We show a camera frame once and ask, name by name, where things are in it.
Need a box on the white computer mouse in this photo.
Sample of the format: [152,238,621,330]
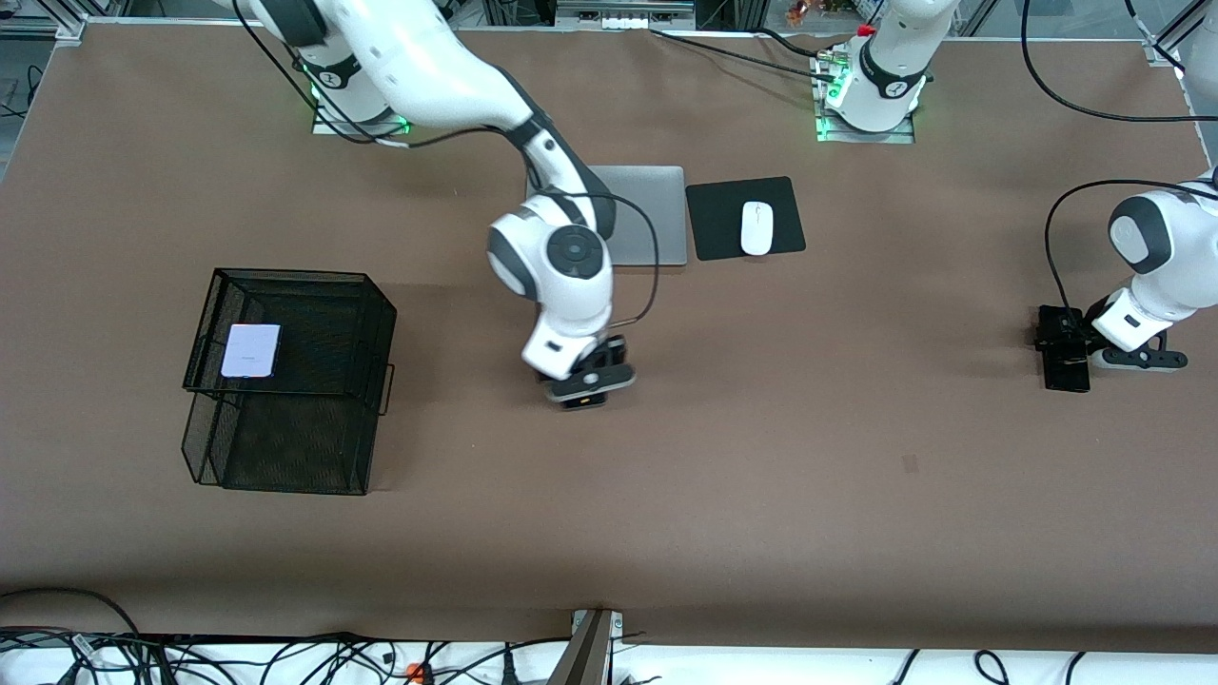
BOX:
[740,201,775,257]

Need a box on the black table top cable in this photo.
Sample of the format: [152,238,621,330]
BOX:
[650,29,843,82]

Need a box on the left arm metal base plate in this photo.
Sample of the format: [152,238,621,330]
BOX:
[815,109,916,146]

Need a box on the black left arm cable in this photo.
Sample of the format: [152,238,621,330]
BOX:
[1021,0,1218,317]

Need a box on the lavender flip phone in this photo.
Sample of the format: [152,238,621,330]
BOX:
[220,323,284,381]

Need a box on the aluminium frame post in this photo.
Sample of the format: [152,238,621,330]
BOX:
[1145,0,1218,68]

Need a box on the grey metal frame rail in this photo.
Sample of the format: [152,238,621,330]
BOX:
[555,0,697,31]

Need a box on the silver closed laptop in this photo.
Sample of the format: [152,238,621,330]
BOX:
[585,166,688,267]

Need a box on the black wire mesh basket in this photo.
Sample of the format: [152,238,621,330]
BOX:
[181,268,398,497]

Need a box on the black mouse pad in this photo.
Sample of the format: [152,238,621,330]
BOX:
[685,176,807,262]

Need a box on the large black looping cable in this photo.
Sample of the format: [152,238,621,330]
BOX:
[0,587,144,640]

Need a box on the black slab smartphone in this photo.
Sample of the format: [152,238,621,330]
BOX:
[1039,304,1091,394]

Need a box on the grey metal table bracket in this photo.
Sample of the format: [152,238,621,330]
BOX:
[547,609,625,685]

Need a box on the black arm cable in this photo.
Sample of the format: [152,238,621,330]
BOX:
[1021,0,1218,317]
[233,0,660,331]

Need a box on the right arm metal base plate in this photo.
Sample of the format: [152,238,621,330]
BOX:
[312,100,413,136]

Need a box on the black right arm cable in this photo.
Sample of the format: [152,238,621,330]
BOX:
[233,0,660,331]

